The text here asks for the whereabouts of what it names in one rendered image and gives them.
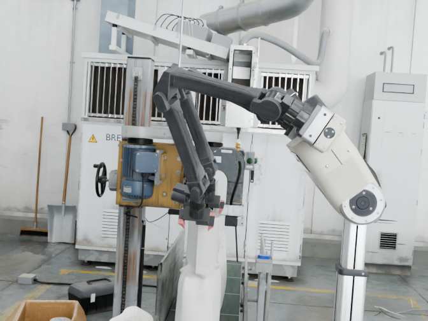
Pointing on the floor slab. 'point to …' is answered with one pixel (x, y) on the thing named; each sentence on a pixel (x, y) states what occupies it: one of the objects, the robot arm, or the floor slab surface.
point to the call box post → (261, 296)
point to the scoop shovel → (62, 212)
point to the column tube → (133, 266)
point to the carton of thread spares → (47, 311)
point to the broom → (35, 204)
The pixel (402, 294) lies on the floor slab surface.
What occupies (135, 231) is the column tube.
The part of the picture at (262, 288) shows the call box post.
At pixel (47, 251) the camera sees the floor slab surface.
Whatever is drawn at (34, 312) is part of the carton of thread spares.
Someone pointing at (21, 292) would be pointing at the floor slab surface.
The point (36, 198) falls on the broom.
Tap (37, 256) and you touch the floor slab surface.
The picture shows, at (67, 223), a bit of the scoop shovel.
